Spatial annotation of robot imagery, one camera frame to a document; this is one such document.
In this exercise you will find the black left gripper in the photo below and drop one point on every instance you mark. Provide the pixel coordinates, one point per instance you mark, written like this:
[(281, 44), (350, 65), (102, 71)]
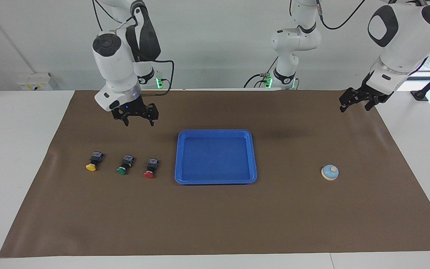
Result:
[(364, 93)]

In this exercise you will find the green lit base connector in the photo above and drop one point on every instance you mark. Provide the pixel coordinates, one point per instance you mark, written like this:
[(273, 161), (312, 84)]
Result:
[(159, 83), (269, 82)]

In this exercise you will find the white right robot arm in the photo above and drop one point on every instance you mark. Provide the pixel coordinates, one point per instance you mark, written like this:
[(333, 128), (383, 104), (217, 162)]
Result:
[(114, 67)]

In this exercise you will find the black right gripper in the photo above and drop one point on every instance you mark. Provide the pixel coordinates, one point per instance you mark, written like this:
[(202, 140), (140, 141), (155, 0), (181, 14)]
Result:
[(136, 109)]

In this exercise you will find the brown table mat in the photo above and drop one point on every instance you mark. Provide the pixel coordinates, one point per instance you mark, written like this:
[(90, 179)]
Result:
[(215, 216)]

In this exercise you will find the light blue service bell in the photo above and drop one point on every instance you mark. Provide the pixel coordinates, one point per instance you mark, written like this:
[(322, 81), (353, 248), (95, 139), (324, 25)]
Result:
[(329, 173)]

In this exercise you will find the blue plastic tray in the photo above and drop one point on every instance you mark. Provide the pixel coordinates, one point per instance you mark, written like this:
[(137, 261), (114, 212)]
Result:
[(215, 160)]

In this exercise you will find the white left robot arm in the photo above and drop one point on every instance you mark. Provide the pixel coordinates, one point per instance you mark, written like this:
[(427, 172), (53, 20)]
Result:
[(405, 45)]

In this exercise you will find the red mushroom push button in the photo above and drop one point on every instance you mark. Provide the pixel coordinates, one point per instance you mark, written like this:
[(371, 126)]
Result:
[(149, 174)]

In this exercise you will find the green mushroom push button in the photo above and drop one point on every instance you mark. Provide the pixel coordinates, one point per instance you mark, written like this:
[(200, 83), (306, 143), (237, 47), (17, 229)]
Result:
[(121, 170)]

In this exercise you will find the yellow mushroom push button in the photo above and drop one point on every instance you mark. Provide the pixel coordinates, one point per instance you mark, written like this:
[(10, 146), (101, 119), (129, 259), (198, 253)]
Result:
[(91, 167)]

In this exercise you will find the white wall socket box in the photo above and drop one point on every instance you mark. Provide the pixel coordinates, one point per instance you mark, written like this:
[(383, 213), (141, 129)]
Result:
[(34, 82)]

